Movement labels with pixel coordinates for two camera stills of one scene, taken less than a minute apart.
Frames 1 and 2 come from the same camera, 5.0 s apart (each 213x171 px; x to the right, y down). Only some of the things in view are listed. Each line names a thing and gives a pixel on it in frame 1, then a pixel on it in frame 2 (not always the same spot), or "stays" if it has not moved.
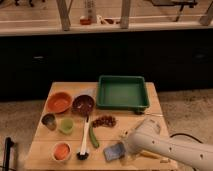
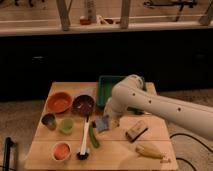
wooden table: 73,133 stays
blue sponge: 114,152 → 102,123
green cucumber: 92,136 stays
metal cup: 49,120 stays
